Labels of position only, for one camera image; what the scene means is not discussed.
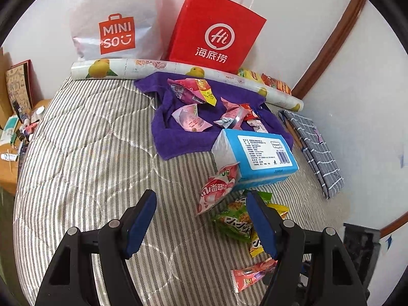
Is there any wooden bedside table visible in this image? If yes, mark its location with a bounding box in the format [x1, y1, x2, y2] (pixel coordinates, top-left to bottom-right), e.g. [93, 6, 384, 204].
[0, 99, 51, 197]

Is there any purple towel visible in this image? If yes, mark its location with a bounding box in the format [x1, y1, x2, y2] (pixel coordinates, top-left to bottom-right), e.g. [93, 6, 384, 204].
[134, 72, 294, 160]

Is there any wooden door frame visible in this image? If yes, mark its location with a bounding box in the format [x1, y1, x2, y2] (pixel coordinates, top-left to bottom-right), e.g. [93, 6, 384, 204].
[292, 0, 366, 99]

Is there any blue tissue pack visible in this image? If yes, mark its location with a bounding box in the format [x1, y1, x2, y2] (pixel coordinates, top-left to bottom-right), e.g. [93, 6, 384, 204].
[212, 129, 298, 191]

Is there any red Haidilao paper bag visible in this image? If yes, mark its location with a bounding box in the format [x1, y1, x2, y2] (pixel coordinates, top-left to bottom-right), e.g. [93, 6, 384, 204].
[166, 0, 266, 73]

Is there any patterned brown book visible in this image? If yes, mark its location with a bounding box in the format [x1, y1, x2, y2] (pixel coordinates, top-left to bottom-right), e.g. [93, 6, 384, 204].
[6, 60, 33, 111]

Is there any green triangular snack bag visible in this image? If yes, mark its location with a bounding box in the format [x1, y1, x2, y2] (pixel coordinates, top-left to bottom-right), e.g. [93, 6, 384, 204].
[212, 190, 272, 243]

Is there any grey checked pillow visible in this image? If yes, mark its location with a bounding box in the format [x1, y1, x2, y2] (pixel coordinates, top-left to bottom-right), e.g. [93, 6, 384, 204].
[279, 110, 345, 199]

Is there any white cream tube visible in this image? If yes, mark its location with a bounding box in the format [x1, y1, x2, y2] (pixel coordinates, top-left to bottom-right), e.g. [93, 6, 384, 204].
[1, 153, 19, 162]

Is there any pink strawberry snack packet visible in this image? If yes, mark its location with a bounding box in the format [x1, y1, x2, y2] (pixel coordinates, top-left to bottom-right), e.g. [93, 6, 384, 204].
[196, 162, 240, 215]

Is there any pink peach snack bag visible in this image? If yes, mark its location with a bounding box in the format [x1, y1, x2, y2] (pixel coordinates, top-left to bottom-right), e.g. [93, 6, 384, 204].
[172, 104, 212, 133]

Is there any lemon print paper roll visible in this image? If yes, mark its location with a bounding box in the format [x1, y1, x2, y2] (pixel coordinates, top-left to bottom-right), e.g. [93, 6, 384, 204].
[71, 58, 304, 112]

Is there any orange Lays chip bag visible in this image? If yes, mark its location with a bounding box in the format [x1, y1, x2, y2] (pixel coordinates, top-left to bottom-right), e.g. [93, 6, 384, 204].
[261, 73, 291, 95]

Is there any pink yellow chip bag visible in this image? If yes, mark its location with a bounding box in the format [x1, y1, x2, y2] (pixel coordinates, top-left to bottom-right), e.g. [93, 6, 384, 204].
[167, 78, 217, 106]

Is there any striped quilted mattress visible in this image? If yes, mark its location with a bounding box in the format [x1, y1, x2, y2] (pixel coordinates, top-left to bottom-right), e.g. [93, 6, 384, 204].
[12, 76, 351, 306]

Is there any white Miniso plastic bag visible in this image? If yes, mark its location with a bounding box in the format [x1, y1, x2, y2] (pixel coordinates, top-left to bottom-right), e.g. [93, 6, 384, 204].
[68, 0, 163, 60]

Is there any small yellow snack packet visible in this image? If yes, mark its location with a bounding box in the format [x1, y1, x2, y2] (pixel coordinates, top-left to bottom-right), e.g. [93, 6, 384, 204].
[248, 201, 289, 260]

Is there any silver pink candy packet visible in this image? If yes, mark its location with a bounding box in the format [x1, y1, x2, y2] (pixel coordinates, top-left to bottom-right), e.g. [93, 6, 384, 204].
[214, 98, 250, 130]

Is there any red white snack packet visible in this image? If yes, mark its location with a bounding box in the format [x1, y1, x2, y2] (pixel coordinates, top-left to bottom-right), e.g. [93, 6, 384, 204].
[240, 103, 259, 121]

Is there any yellow Lays chip bag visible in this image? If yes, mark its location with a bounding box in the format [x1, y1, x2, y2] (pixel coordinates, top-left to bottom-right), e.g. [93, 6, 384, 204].
[237, 68, 264, 84]

